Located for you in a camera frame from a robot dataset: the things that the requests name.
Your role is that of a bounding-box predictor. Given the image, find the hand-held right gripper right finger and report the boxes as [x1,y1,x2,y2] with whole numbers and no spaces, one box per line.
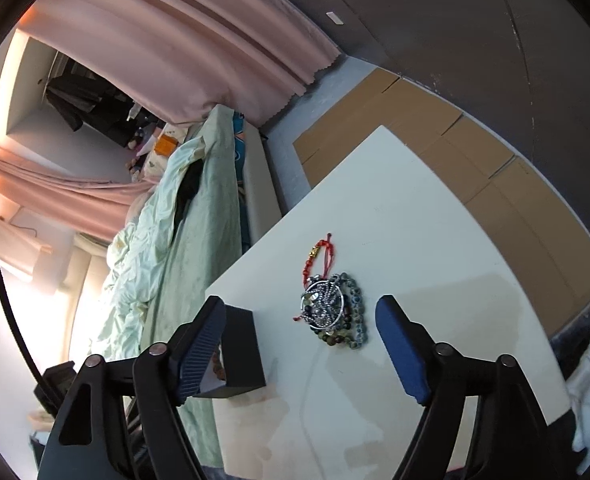
[375,295,583,480]

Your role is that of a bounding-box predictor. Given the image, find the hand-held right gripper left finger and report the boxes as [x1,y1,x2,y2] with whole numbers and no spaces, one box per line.
[38,296,227,480]

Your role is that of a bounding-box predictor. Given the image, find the black jewelry box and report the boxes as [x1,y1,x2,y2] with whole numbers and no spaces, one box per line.
[192,302,267,400]

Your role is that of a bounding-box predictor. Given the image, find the grey-blue beaded bracelet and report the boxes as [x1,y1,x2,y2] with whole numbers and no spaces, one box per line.
[339,272,371,349]

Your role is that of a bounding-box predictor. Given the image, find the green-brown beaded bracelet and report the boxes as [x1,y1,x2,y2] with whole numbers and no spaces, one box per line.
[314,310,362,350]

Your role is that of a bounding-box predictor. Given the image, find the pile of bead bracelets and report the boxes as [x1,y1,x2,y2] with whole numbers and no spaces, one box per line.
[304,280,349,327]

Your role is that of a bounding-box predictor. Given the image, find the silver chain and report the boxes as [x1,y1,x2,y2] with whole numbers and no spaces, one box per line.
[309,284,342,325]

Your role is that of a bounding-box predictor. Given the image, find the red string bracelet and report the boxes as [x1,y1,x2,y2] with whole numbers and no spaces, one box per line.
[301,232,337,288]

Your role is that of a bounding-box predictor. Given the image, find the bed with green sheets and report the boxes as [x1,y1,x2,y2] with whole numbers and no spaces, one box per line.
[88,105,249,467]

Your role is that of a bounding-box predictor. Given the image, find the black device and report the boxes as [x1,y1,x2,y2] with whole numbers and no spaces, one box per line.
[34,362,77,417]

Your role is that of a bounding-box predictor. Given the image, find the dark cloth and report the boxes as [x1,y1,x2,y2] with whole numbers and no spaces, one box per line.
[174,162,204,227]

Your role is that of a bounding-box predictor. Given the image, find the white mattress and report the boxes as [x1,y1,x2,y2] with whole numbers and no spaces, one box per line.
[232,110,284,257]

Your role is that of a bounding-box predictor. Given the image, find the flattened brown cardboard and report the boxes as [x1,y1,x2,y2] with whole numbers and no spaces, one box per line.
[293,67,590,337]

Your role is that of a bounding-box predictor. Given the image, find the white air conditioner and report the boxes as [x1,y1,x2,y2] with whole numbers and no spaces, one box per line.
[0,215,54,282]

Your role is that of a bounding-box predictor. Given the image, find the pink curtain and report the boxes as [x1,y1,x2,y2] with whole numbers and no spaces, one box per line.
[0,142,152,207]
[25,0,344,127]

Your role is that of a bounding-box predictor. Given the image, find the hanging dark clothes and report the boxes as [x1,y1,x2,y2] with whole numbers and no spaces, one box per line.
[45,67,137,147]

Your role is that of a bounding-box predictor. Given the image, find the black cable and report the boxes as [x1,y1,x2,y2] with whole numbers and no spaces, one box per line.
[0,225,44,387]

